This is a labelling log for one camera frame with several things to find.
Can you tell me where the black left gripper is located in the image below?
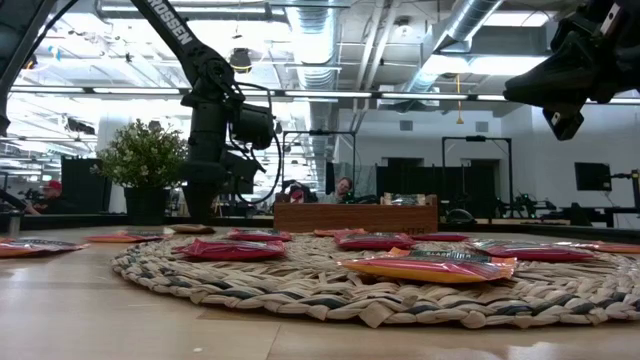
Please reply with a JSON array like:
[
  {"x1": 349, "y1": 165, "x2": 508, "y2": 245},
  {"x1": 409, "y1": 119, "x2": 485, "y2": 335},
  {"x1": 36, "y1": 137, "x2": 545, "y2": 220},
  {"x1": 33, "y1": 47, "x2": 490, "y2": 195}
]
[{"x1": 180, "y1": 102, "x2": 231, "y2": 224}]

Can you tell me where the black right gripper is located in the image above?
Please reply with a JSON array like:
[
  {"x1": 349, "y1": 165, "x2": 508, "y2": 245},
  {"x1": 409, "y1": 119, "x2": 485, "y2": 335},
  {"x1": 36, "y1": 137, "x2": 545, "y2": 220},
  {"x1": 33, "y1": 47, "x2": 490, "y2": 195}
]
[{"x1": 503, "y1": 0, "x2": 640, "y2": 142}]

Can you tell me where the beige tea packet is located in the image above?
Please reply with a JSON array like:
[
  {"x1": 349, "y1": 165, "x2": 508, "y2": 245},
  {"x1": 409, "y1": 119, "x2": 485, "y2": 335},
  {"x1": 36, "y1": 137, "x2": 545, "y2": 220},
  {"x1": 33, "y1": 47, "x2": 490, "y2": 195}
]
[
  {"x1": 167, "y1": 223, "x2": 217, "y2": 235},
  {"x1": 382, "y1": 192, "x2": 426, "y2": 206}
]

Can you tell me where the red strawberry tea packet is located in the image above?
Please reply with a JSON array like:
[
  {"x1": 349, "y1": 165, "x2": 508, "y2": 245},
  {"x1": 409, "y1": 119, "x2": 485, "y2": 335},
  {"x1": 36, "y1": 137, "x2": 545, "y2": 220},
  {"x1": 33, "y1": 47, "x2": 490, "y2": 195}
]
[
  {"x1": 467, "y1": 238, "x2": 599, "y2": 262},
  {"x1": 174, "y1": 238, "x2": 287, "y2": 262},
  {"x1": 333, "y1": 231, "x2": 417, "y2": 251},
  {"x1": 224, "y1": 228, "x2": 294, "y2": 243},
  {"x1": 412, "y1": 231, "x2": 471, "y2": 242}
]

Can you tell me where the wooden compartment tea box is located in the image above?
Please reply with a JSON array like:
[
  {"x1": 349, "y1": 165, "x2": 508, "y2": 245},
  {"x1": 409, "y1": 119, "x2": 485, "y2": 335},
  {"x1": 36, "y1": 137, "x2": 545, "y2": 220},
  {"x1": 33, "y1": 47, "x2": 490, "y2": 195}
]
[{"x1": 273, "y1": 193, "x2": 439, "y2": 235}]

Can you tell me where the green potted plant black pot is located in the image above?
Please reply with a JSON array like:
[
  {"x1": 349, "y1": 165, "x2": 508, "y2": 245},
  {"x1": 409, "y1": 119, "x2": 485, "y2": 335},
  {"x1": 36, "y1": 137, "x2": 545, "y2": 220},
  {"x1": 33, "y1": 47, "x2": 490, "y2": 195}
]
[{"x1": 90, "y1": 119, "x2": 190, "y2": 226}]

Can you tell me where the black red backpack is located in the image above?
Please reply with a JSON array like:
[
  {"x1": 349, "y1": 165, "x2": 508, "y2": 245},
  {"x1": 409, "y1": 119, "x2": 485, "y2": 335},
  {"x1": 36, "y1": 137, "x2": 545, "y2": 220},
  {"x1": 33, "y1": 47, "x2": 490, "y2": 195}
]
[{"x1": 282, "y1": 179, "x2": 319, "y2": 204}]

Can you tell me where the black background table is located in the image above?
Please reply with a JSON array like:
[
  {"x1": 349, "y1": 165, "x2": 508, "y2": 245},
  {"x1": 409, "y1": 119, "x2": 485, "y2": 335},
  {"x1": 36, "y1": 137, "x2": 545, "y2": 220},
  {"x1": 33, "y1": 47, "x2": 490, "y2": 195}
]
[{"x1": 542, "y1": 202, "x2": 640, "y2": 230}]

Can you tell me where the black partition panel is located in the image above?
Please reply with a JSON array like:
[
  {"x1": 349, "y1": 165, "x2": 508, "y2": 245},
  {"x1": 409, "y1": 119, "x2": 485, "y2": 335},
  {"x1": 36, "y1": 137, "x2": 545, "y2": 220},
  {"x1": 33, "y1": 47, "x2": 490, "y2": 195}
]
[{"x1": 60, "y1": 156, "x2": 112, "y2": 215}]

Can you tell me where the round woven straw placemat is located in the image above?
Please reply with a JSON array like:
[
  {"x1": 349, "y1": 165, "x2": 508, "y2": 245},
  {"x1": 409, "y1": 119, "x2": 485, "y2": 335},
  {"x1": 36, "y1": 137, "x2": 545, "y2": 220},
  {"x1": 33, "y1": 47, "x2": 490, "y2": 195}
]
[{"x1": 110, "y1": 232, "x2": 640, "y2": 330}]

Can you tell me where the person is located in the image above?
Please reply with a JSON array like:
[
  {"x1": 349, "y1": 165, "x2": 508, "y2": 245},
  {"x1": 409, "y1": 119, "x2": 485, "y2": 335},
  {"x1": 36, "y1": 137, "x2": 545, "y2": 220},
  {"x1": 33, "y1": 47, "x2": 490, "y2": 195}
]
[
  {"x1": 324, "y1": 176, "x2": 354, "y2": 205},
  {"x1": 24, "y1": 179, "x2": 71, "y2": 216}
]

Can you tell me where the black round device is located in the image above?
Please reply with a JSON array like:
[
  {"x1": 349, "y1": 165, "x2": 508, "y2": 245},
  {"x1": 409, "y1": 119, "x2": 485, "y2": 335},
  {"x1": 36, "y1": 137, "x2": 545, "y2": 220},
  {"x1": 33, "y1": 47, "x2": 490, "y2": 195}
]
[{"x1": 443, "y1": 208, "x2": 476, "y2": 225}]

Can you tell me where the black overhead light bar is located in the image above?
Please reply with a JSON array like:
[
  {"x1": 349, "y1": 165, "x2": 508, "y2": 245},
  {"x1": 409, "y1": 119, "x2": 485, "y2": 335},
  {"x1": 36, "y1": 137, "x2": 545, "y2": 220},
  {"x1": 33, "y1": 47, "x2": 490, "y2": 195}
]
[{"x1": 9, "y1": 85, "x2": 539, "y2": 103}]

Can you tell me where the black wall monitor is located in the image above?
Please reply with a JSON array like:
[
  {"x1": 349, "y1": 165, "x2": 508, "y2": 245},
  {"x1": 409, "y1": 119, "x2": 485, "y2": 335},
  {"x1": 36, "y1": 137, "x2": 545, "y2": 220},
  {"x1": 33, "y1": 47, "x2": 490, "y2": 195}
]
[{"x1": 573, "y1": 161, "x2": 613, "y2": 192}]

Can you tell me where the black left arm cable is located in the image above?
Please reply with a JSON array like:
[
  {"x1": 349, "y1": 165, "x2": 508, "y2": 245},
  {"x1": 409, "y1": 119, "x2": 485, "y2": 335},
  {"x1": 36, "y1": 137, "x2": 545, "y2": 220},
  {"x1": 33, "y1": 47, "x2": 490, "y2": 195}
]
[{"x1": 227, "y1": 82, "x2": 284, "y2": 204}]

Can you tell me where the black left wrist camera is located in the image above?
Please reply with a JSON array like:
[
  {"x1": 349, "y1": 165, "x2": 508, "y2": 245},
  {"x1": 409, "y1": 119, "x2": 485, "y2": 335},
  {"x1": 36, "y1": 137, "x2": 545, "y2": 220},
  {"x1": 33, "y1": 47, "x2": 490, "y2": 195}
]
[{"x1": 230, "y1": 103, "x2": 276, "y2": 151}]

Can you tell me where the black metal rig frame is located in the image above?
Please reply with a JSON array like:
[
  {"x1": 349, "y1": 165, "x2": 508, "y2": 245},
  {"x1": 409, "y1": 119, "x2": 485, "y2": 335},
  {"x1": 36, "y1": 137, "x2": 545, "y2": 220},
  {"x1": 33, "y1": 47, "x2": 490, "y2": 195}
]
[
  {"x1": 441, "y1": 135, "x2": 514, "y2": 219},
  {"x1": 281, "y1": 129, "x2": 357, "y2": 201}
]

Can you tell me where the yellow hanging cord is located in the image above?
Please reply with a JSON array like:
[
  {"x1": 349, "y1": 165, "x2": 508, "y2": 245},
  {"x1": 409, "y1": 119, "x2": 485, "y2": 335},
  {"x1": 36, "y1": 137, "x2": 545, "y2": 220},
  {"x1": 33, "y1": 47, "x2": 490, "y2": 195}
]
[{"x1": 454, "y1": 73, "x2": 465, "y2": 126}]

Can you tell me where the silver ventilation duct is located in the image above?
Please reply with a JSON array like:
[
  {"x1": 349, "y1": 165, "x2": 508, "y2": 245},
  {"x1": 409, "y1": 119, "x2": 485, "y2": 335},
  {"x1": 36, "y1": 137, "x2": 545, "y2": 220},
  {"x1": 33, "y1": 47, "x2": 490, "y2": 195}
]
[
  {"x1": 407, "y1": 0, "x2": 504, "y2": 94},
  {"x1": 287, "y1": 0, "x2": 344, "y2": 91}
]

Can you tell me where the black aluminium table frame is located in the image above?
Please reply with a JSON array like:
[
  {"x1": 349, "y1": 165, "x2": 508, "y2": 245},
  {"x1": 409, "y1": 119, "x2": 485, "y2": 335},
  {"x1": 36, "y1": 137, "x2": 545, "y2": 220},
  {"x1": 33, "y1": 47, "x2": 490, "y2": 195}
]
[{"x1": 0, "y1": 212, "x2": 640, "y2": 241}]

